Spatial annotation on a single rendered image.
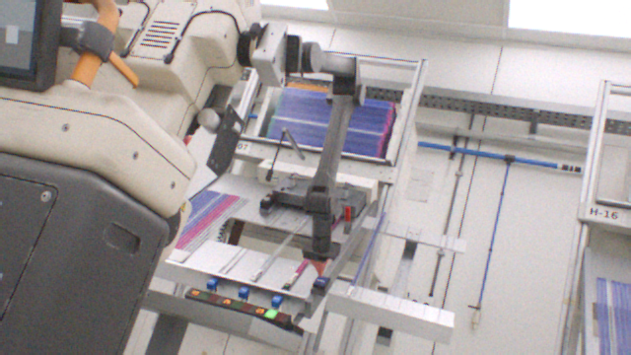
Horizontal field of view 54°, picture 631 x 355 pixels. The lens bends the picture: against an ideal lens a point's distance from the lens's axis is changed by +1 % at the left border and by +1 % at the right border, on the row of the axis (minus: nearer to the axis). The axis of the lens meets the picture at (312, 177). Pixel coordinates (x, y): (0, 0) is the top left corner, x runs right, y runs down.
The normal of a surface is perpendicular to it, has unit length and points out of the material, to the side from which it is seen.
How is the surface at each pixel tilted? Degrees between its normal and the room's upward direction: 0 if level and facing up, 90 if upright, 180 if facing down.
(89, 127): 90
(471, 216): 90
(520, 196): 90
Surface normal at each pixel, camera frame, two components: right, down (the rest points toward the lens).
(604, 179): -0.24, -0.37
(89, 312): 0.92, 0.18
